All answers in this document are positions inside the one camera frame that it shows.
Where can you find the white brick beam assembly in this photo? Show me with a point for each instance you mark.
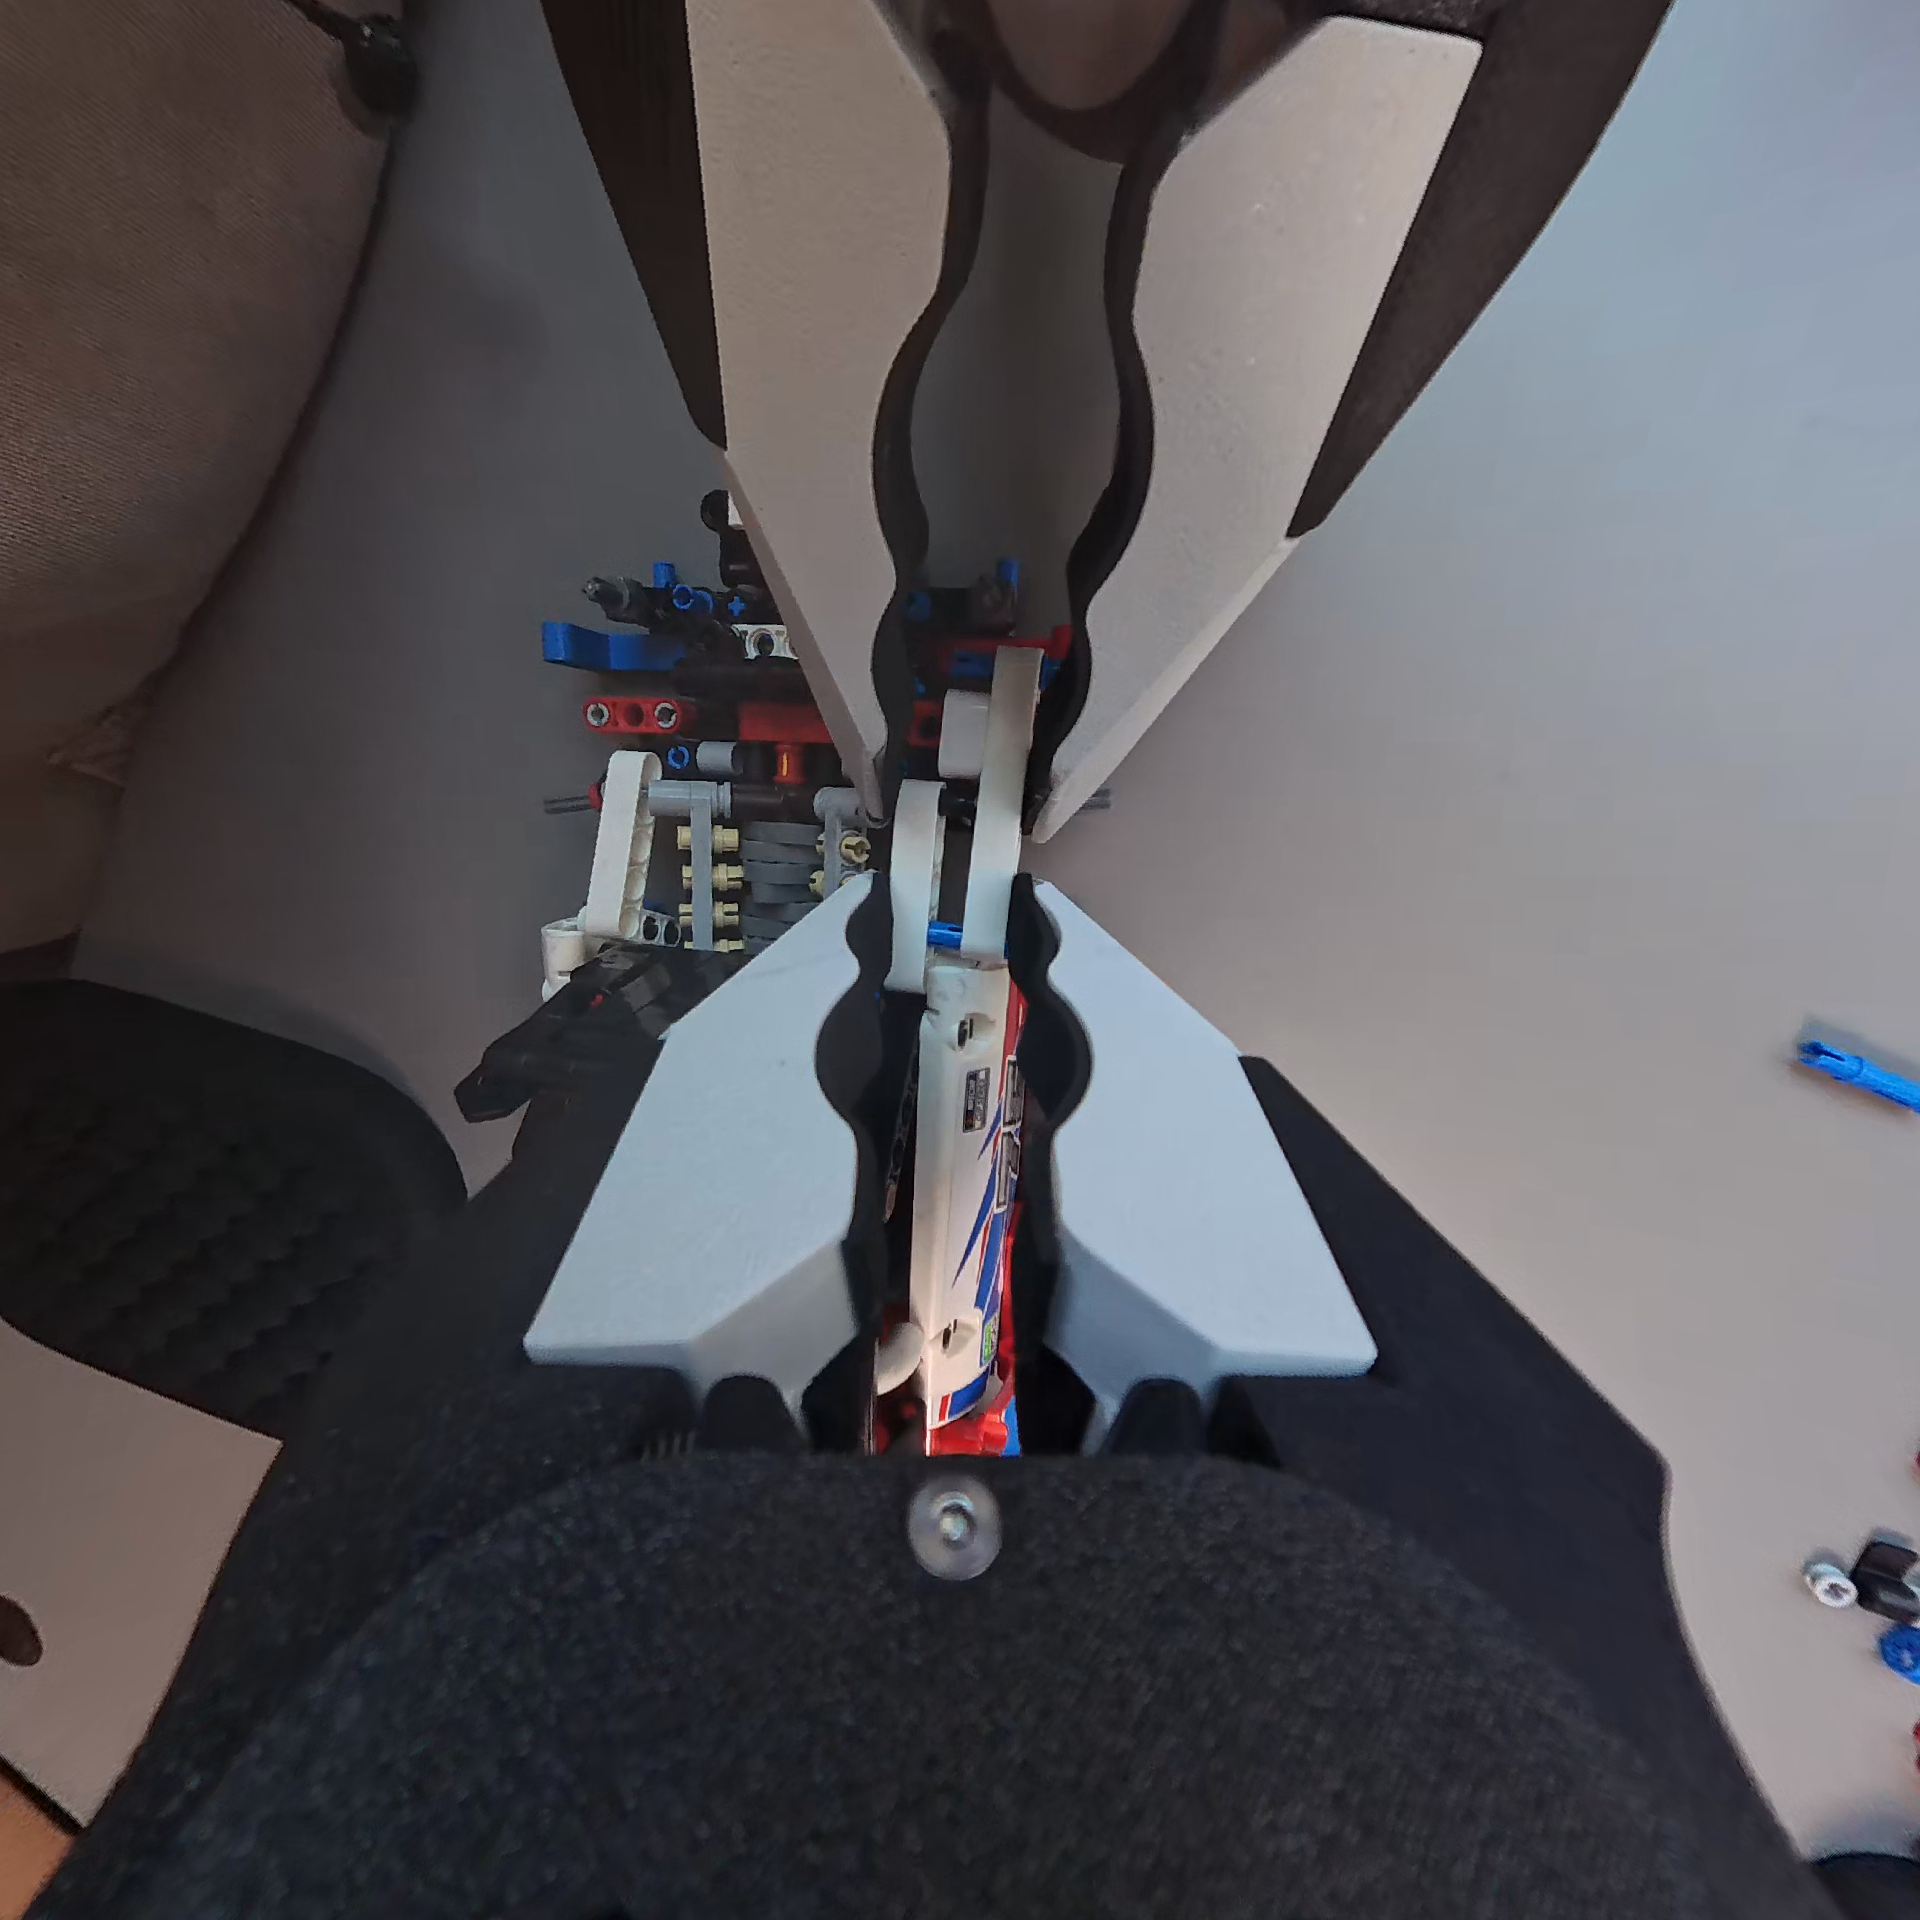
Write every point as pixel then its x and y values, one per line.
pixel 917 902

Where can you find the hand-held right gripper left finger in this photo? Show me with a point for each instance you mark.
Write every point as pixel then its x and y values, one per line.
pixel 704 1215

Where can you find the person's left hand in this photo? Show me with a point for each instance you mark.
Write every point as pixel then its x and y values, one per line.
pixel 1096 54

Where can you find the grey desk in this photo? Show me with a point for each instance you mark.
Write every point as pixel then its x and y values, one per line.
pixel 1499 751

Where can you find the long blue brick pin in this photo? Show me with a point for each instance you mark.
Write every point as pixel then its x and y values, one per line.
pixel 1851 1068

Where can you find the person's beige printed top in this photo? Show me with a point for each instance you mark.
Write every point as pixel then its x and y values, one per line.
pixel 150 450

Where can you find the toy brick car model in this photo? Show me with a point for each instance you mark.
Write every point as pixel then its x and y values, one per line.
pixel 704 704

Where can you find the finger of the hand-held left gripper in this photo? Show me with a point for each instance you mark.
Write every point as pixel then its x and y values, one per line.
pixel 818 300
pixel 1259 329

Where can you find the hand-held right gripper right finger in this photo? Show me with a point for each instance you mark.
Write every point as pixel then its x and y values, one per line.
pixel 1201 1230

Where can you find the cluster of assorted brick pieces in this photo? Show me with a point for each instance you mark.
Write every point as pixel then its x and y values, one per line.
pixel 1882 1569

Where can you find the black chair armrest pad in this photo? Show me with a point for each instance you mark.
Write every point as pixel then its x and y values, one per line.
pixel 194 1201

